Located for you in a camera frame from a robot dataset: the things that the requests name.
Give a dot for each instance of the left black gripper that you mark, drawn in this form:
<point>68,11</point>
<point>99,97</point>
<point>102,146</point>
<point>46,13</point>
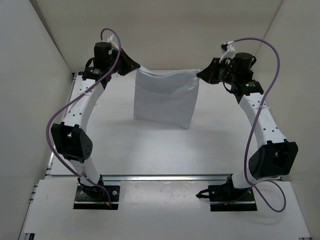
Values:
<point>130,65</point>

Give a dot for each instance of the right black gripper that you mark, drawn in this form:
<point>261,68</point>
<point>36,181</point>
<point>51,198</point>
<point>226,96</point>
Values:
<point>209,75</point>

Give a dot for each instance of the white skirt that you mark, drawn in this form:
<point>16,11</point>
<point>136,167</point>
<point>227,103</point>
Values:
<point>166,98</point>

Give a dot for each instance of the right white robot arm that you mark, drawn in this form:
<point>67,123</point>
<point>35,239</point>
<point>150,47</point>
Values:
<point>275,154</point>

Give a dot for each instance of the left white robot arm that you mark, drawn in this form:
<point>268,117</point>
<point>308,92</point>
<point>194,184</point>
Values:
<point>70,136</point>

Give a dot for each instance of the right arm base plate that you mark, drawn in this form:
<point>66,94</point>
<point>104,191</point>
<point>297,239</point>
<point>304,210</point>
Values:
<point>226,198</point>

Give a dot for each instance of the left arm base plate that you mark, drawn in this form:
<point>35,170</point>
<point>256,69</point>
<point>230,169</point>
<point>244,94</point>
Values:
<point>95,198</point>

